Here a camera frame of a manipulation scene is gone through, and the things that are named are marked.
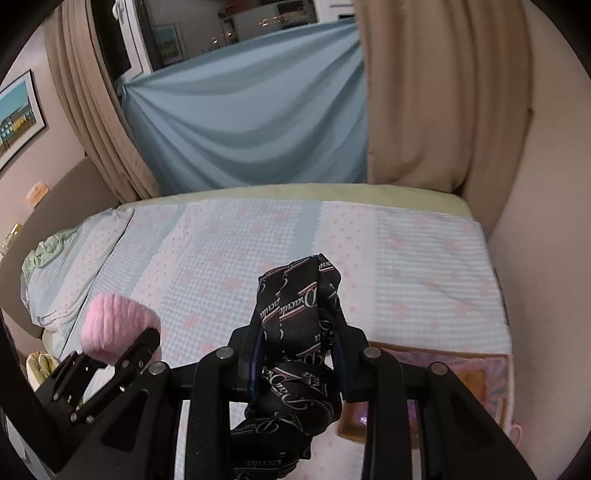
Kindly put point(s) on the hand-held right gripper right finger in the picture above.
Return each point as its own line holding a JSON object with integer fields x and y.
{"x": 339, "y": 369}

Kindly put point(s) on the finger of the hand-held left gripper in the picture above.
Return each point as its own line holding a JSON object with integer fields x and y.
{"x": 138, "y": 357}
{"x": 64, "y": 385}

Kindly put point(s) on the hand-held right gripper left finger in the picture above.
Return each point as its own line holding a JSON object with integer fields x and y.
{"x": 255, "y": 369}

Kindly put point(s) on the pink knitted hat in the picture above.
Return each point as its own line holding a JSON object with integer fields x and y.
{"x": 113, "y": 323}

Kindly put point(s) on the black printed cloth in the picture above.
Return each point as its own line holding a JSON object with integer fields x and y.
{"x": 295, "y": 300}

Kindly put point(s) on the yellow plush item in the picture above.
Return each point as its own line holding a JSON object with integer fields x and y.
{"x": 40, "y": 369}

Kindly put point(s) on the pastel dotted pillow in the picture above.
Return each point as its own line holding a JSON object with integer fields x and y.
{"x": 87, "y": 258}

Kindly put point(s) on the bed with pastel quilt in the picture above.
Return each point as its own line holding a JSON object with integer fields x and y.
{"x": 286, "y": 240}

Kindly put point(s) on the light green cloth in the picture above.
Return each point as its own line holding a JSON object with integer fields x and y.
{"x": 44, "y": 251}

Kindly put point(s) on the brown padded headboard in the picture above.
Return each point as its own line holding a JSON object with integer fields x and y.
{"x": 55, "y": 203}

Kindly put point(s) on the beige curtain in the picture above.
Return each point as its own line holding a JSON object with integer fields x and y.
{"x": 438, "y": 92}
{"x": 101, "y": 129}

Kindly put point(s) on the light blue hanging sheet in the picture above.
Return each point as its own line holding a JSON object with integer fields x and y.
{"x": 249, "y": 120}

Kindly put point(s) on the window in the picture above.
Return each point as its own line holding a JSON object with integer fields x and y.
{"x": 221, "y": 27}

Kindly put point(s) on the orange wall sign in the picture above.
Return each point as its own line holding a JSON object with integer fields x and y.
{"x": 37, "y": 194}

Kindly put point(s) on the framed wall picture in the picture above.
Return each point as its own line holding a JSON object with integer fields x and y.
{"x": 16, "y": 120}

